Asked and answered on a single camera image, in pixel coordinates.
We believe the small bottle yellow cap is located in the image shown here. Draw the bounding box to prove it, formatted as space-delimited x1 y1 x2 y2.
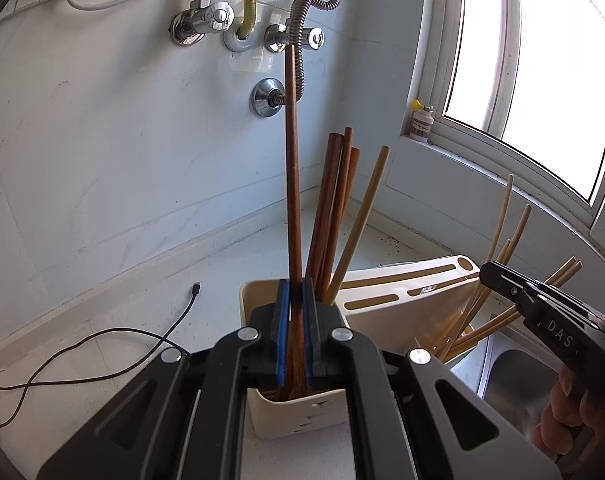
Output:
409 99 435 143

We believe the cream grooved chopstick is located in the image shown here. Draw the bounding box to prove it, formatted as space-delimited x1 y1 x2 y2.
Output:
439 174 514 356

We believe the white pipe collar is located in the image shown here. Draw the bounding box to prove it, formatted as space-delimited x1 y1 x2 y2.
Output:
223 27 258 53

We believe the white framed window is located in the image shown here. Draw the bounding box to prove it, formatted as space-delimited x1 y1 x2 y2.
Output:
407 0 605 261

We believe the chrome wall flange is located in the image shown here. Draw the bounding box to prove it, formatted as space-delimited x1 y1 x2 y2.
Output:
251 78 286 118

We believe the cream plastic utensil holder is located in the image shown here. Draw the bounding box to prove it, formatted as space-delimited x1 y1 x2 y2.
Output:
239 255 483 441

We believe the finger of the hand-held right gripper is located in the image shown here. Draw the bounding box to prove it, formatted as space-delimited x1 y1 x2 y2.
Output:
479 261 605 328

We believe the tan bamboo chopstick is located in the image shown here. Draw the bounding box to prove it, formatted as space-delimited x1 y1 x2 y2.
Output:
326 145 391 306

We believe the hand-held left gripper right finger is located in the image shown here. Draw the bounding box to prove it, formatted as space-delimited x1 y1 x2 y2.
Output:
302 277 560 480

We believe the stainless steel sink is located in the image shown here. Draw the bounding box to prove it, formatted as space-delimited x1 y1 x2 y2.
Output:
452 330 573 441

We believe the black charging cable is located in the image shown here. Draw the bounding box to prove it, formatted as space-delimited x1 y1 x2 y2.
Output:
0 282 201 391

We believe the person's right hand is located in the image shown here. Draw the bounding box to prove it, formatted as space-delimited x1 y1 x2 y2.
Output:
531 364 605 466

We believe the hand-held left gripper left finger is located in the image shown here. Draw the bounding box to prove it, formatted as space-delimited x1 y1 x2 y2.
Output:
35 279 293 480

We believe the chrome angle valve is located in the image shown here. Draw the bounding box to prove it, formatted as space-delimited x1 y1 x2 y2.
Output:
264 22 327 53
170 0 233 47

